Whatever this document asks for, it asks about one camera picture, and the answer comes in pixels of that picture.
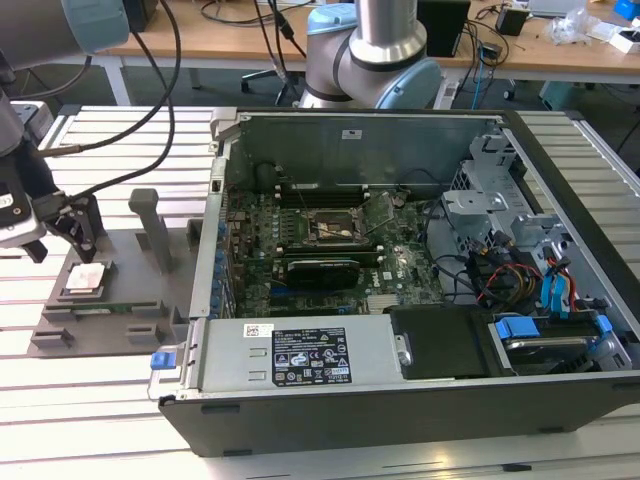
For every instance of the silver metal drive cage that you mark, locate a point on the silver metal drive cage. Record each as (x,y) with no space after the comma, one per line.
(472,202)

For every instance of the black caster wheel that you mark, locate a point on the black caster wheel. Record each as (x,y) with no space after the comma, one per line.
(509,93)

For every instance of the black cylindrical component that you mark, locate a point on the black cylindrical component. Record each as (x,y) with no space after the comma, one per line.
(266,177)

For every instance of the grey parts rack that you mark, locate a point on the grey parts rack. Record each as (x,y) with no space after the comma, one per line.
(130,290)

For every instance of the thin metal locking lever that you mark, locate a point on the thin metal locking lever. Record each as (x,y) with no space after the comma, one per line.
(300,196)
(379,225)

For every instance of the CPU socket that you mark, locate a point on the CPU socket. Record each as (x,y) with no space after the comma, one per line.
(330,230)

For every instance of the white flat device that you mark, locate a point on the white flat device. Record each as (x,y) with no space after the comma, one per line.
(555,6)

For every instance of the wooden desk white frame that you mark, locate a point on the wooden desk white frame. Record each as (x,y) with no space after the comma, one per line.
(225,40)
(550,57)

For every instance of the black office chair base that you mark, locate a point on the black office chair base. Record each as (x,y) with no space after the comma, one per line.
(262,74)

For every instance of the coin battery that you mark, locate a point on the coin battery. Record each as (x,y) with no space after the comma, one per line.
(399,201)

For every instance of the silver power supply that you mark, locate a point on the silver power supply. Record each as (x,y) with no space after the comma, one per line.
(225,350)

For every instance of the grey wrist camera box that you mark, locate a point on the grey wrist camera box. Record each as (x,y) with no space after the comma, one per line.
(30,120)

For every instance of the black plastic shroud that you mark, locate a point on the black plastic shroud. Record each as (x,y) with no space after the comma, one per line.
(440,345)

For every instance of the black graphics card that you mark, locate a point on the black graphics card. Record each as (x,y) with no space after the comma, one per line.
(322,275)

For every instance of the small black adapter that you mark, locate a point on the small black adapter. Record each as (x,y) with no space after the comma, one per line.
(492,51)

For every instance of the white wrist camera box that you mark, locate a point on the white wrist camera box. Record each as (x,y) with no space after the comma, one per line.
(20,225)

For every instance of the large black box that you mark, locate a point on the large black box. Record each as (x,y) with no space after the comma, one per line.
(137,15)

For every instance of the small blue box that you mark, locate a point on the small blue box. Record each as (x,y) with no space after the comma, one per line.
(622,7)

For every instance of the silver chipset heatsink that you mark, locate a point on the silver chipset heatsink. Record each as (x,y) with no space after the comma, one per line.
(384,302)

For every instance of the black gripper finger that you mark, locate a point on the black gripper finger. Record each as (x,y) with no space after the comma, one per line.
(36,251)
(82,225)

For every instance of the black PC case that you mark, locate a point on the black PC case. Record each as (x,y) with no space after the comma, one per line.
(400,420)

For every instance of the green RAM stick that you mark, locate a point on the green RAM stick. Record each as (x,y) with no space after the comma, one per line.
(102,310)

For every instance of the teal plastic box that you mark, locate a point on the teal plastic box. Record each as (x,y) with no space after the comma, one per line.
(565,95)

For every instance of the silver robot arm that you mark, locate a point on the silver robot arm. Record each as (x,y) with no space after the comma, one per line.
(375,30)

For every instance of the clear plastic bag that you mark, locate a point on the clear plastic bag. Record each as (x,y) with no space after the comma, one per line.
(570,25)

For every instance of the blue case latch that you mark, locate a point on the blue case latch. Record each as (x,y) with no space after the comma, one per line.
(161,361)

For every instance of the small black box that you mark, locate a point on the small black box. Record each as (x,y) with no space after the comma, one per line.
(511,22)

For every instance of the small white box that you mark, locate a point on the small white box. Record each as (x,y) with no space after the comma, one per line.
(625,42)

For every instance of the green motherboard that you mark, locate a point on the green motherboard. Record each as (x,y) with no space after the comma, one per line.
(410,260)

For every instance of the white remote control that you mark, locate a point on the white remote control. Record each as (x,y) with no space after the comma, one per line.
(446,95)

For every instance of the hard disk in blue carrier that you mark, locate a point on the hard disk in blue carrier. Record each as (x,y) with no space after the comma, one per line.
(517,327)

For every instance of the silver CPU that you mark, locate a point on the silver CPU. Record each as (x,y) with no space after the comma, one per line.
(86,279)

